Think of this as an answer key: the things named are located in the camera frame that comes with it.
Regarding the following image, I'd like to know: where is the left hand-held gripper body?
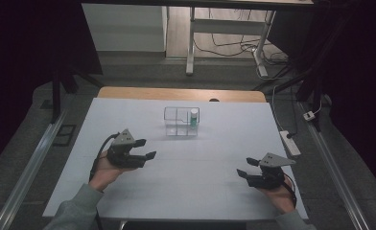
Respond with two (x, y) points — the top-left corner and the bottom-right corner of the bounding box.
(106, 128), (148, 170)

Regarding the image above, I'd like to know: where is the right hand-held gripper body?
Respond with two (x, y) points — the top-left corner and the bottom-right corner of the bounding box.
(246, 152), (296, 190)

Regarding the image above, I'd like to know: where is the clear plastic organizer box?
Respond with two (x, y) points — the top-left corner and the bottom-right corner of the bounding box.
(163, 105), (201, 138)

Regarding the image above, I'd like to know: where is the green white glue stick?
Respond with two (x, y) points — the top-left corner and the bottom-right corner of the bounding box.
(189, 107), (200, 129)

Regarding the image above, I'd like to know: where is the person's right hand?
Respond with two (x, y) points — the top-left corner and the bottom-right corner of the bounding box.
(259, 177), (296, 215)

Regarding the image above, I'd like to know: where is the person's left hand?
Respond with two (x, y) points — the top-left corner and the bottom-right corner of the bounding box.
(87, 149), (127, 193)

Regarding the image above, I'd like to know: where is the white table cover board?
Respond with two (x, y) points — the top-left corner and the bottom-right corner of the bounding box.
(42, 97), (309, 222)

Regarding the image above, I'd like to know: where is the white power strip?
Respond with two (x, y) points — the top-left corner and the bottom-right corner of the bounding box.
(278, 129), (302, 157)

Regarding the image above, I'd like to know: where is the small white plug adapter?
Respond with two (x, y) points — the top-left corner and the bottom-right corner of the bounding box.
(302, 110), (317, 122)

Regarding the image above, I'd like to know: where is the black metal stand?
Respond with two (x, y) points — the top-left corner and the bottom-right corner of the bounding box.
(49, 61), (105, 125)
(252, 61), (326, 132)

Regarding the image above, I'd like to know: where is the white cabinet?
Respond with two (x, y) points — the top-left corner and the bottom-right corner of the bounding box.
(81, 3), (169, 53)

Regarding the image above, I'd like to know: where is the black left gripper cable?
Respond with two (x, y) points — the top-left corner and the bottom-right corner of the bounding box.
(88, 132), (121, 230)

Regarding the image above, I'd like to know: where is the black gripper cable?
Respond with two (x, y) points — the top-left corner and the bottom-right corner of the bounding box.
(282, 176), (298, 206)
(88, 132), (121, 230)

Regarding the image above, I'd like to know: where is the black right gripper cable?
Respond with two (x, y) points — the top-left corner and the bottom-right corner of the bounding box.
(282, 176), (298, 206)

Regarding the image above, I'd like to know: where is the white power cable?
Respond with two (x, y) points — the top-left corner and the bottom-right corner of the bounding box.
(270, 83), (287, 132)

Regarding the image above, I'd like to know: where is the aluminium floor rail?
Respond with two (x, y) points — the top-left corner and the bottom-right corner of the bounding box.
(0, 106), (69, 230)
(298, 101), (371, 230)

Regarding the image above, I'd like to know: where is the tangle of floor cables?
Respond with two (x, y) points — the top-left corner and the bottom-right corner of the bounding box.
(194, 8), (290, 81)

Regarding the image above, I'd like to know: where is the white desk frame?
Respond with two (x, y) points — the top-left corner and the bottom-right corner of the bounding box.
(185, 6), (277, 78)

